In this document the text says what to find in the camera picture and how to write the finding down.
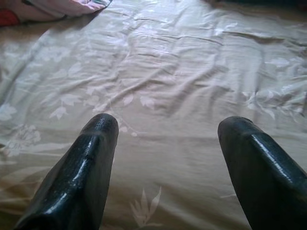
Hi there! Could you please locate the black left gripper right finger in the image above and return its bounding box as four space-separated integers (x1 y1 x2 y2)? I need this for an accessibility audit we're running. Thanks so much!
217 115 307 230

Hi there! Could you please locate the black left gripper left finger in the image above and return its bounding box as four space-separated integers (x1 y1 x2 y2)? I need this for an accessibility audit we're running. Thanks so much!
14 113 120 230

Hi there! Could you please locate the grey floral bed sheet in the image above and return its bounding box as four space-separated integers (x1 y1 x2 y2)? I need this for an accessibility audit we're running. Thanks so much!
0 0 307 230

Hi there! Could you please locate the pink cartoon print blanket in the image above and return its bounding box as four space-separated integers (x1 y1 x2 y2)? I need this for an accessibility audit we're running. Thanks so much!
20 0 115 24

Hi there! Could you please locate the red pillow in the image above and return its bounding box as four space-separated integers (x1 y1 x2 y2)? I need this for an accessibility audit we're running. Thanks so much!
0 8 21 27

